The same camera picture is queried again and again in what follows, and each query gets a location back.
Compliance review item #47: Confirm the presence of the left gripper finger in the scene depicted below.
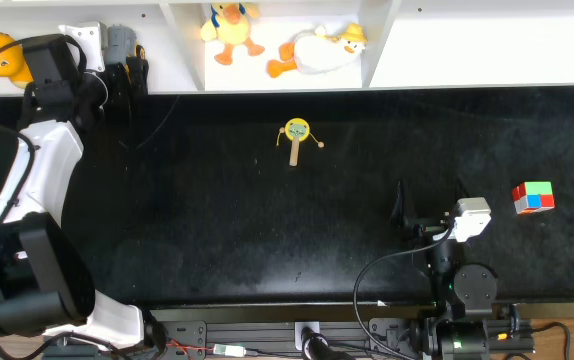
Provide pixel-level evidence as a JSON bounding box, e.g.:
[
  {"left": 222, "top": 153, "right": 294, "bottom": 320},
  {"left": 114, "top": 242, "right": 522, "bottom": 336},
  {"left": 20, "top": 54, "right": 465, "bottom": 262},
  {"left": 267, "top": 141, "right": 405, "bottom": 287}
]
[
  {"left": 101, "top": 62, "right": 131, "bottom": 109},
  {"left": 125, "top": 45, "right": 150, "bottom": 97}
]

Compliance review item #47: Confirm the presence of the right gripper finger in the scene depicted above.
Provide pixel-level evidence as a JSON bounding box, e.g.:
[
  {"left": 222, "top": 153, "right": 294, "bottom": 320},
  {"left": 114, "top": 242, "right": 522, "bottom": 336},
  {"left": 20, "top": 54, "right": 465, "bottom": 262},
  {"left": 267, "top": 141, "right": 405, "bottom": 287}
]
[
  {"left": 453, "top": 177, "right": 471, "bottom": 211},
  {"left": 388, "top": 179, "right": 419, "bottom": 228}
]

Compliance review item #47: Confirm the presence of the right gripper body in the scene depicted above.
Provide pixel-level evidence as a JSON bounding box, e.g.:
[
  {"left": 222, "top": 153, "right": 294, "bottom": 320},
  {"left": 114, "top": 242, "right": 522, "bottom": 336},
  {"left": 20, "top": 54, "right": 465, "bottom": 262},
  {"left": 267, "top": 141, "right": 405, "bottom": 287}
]
[{"left": 405, "top": 215, "right": 454, "bottom": 241}]

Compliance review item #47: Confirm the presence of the grey and yellow toy truck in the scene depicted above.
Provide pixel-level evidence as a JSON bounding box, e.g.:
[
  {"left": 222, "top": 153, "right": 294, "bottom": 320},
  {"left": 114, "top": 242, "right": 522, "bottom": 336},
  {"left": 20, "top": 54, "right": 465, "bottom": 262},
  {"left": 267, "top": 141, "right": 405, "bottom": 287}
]
[{"left": 103, "top": 24, "right": 147, "bottom": 67}]

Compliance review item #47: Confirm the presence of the many-coloured puzzle cube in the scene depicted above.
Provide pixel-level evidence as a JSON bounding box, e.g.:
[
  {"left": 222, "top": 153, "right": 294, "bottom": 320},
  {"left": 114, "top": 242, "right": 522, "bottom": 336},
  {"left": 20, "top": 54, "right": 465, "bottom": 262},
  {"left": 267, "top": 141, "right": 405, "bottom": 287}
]
[{"left": 510, "top": 180, "right": 557, "bottom": 216}]

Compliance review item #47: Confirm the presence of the yellow rattle drum toy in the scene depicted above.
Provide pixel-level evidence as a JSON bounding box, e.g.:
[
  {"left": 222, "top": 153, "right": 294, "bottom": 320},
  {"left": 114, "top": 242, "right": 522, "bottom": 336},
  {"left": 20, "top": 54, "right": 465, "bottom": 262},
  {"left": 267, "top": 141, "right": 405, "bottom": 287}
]
[{"left": 275, "top": 117, "right": 326, "bottom": 168}]

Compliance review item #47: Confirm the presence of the white shelf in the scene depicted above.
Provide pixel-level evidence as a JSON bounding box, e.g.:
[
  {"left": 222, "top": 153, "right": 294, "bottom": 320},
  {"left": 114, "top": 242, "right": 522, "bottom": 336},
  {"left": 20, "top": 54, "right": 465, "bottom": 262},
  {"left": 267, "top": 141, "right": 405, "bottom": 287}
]
[{"left": 0, "top": 0, "right": 574, "bottom": 97}]

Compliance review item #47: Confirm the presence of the white plush duck yellow hat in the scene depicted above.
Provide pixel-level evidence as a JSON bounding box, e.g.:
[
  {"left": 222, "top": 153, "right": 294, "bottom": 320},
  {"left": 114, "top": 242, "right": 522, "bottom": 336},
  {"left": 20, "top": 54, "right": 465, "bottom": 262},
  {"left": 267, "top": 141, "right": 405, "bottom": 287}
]
[{"left": 265, "top": 22, "right": 369, "bottom": 79}]

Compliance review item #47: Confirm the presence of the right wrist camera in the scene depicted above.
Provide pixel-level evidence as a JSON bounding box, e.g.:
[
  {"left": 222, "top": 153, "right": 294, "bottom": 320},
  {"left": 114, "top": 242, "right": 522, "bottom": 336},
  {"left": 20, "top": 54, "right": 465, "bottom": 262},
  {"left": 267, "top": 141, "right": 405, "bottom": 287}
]
[{"left": 448, "top": 196, "right": 493, "bottom": 244}]

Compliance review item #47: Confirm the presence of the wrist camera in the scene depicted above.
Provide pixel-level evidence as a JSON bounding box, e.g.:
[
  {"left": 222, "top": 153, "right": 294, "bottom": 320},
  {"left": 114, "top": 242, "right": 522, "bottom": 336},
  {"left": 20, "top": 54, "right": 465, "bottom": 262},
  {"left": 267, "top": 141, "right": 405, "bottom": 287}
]
[
  {"left": 448, "top": 196, "right": 493, "bottom": 244},
  {"left": 57, "top": 20, "right": 108, "bottom": 74}
]

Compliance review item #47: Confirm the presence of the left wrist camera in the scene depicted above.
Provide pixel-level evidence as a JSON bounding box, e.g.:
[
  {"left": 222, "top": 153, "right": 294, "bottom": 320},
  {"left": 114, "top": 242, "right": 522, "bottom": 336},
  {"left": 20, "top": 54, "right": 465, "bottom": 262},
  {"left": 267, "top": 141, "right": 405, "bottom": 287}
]
[{"left": 57, "top": 20, "right": 108, "bottom": 74}]

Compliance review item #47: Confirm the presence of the mounting rail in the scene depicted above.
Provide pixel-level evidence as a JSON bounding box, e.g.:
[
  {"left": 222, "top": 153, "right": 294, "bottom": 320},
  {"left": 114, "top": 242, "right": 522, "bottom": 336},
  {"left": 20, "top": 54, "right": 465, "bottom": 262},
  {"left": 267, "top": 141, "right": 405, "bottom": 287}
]
[{"left": 156, "top": 302, "right": 573, "bottom": 360}]

